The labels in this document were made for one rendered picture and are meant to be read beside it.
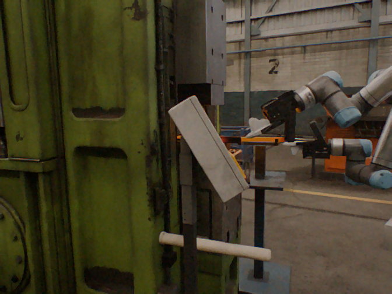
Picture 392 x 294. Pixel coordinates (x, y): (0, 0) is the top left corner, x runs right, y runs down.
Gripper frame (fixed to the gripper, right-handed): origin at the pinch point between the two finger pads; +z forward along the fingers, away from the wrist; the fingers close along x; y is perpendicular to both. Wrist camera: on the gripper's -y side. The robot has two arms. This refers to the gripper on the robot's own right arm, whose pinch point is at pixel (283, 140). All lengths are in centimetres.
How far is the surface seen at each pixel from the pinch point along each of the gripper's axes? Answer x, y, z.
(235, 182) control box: -69, 3, 5
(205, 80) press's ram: -17.4, -27.2, 31.4
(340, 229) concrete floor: 154, 100, -37
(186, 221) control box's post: -60, 19, 23
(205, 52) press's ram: -17, -39, 31
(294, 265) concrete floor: 75, 100, -2
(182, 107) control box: -75, -17, 17
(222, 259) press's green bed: -15, 56, 25
